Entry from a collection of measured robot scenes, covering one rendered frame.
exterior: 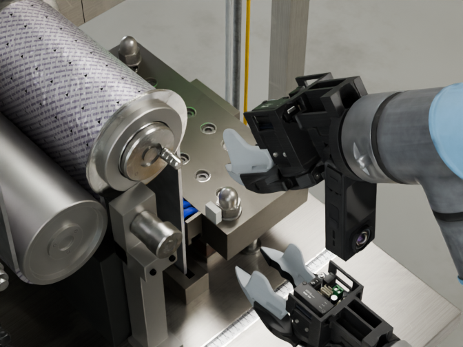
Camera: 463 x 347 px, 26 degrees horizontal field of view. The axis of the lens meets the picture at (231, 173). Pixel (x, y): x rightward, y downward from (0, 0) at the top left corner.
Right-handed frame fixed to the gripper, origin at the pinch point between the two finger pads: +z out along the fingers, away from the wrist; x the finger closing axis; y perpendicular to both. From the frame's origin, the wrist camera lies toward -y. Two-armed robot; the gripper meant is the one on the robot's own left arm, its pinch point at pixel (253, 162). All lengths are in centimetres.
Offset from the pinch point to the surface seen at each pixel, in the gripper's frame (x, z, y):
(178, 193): -3.9, 28.4, -6.7
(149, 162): 1.9, 18.7, 1.2
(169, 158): 0.4, 16.3, 1.0
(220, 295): -6.7, 38.2, -25.9
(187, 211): -6.3, 33.7, -11.0
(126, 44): -20, 55, 10
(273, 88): -75, 110, -23
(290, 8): -75, 90, -6
